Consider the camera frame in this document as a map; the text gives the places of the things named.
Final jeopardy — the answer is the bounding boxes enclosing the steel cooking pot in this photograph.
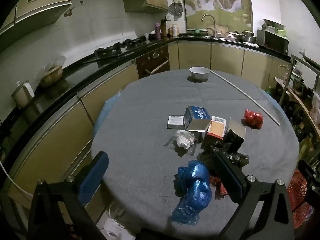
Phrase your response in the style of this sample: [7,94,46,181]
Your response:
[236,30,257,44]

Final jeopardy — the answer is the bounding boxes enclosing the blue cardboard box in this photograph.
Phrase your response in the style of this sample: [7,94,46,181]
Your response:
[183,106,212,132]

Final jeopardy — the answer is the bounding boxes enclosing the small white box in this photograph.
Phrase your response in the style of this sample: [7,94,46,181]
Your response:
[167,115,185,129]

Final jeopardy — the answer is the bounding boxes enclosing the blue under cloth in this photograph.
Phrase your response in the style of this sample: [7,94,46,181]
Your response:
[94,90,123,133]

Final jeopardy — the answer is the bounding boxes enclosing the white ceramic bowl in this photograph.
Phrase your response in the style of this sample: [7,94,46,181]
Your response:
[189,66,211,82]

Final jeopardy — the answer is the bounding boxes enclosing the microwave oven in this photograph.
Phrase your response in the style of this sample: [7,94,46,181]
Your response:
[257,29,289,55]

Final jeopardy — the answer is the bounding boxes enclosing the grey tablecloth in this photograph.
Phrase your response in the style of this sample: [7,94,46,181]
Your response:
[91,69,300,240]

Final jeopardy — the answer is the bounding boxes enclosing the beige glass-door wall cabinet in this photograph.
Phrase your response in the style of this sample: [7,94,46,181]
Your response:
[0,0,73,53]

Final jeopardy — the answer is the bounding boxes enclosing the hanging metal strainer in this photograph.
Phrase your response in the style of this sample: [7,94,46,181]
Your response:
[168,2,183,21]

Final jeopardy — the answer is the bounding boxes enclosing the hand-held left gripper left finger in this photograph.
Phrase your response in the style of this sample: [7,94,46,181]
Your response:
[27,151,109,240]

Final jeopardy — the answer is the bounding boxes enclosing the red snack wrapper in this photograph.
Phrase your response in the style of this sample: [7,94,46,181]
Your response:
[209,175,229,196]

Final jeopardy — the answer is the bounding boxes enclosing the clear plastic wrapper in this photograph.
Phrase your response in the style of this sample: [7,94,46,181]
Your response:
[164,131,200,157]

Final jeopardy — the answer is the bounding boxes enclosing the red plastic basket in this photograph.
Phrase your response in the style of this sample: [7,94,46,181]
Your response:
[287,169,316,229]

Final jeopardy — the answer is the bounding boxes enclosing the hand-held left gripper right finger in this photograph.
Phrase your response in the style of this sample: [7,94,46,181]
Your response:
[212,151,295,240]

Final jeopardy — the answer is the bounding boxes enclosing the clear bag of food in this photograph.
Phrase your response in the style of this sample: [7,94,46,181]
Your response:
[39,55,66,88]

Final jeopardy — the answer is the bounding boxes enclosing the blue plastic bag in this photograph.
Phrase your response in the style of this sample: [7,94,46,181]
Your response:
[171,160,212,225]

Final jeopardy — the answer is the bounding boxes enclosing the orange and red box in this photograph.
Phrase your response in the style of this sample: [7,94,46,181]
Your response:
[201,116,228,151]

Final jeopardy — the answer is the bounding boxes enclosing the white plastic object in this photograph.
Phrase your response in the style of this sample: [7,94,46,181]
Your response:
[103,214,137,240]

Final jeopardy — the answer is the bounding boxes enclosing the red plastic bag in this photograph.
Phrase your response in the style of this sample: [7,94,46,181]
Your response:
[244,109,264,130]

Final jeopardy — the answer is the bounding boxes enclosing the steel kitchen faucet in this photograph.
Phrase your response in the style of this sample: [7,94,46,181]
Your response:
[201,14,217,37]

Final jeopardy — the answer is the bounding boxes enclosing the white paper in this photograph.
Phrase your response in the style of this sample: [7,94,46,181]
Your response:
[174,130,195,150]

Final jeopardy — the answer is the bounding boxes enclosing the stacked basins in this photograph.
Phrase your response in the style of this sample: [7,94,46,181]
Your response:
[262,18,287,37]

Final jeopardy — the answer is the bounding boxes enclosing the knife block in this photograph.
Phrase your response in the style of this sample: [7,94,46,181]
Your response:
[160,17,168,38]

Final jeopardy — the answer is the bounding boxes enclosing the waterfall wall poster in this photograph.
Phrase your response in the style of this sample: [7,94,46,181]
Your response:
[180,0,253,30]

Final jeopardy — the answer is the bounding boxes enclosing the metal storage rack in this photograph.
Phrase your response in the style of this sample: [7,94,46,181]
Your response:
[275,54,320,178]

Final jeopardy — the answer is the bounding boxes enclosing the black plastic bag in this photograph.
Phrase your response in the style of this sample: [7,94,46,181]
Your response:
[199,141,250,176]

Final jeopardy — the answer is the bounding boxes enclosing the long white rod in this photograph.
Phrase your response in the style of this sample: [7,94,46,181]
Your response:
[210,70,280,126]

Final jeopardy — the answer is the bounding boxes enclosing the beige kitchen base cabinets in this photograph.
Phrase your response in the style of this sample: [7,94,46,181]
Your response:
[0,40,292,215]

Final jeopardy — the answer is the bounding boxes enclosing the black box silver inside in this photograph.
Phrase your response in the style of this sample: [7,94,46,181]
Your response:
[223,117,247,153]

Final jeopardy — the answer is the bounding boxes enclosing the black gas stove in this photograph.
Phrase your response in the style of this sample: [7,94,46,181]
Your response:
[94,36,147,58]

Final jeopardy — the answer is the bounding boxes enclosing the dark built-in oven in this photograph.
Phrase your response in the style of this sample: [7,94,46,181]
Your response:
[135,45,171,79]

